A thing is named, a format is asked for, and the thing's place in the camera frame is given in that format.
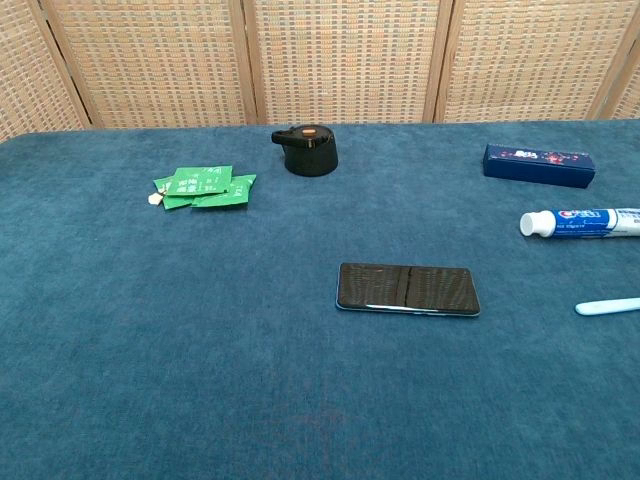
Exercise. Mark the black bottle lid orange button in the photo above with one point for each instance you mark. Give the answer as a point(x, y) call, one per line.
point(310, 155)

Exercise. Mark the green tea bag packet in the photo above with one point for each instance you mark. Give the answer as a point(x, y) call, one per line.
point(170, 201)
point(235, 196)
point(200, 181)

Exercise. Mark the black smartphone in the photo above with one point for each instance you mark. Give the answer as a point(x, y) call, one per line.
point(407, 289)

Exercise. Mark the blue velvet tablecloth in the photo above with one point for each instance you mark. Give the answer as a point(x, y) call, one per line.
point(250, 325)

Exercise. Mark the small beige paper tag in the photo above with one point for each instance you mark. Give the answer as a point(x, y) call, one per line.
point(155, 198)

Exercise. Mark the woven rattan folding screen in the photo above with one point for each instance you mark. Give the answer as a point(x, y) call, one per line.
point(345, 60)

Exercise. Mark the dark blue printed box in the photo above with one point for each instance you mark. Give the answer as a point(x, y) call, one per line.
point(539, 165)

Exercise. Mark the white blue toothpaste tube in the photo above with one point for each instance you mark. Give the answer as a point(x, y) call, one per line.
point(580, 222)

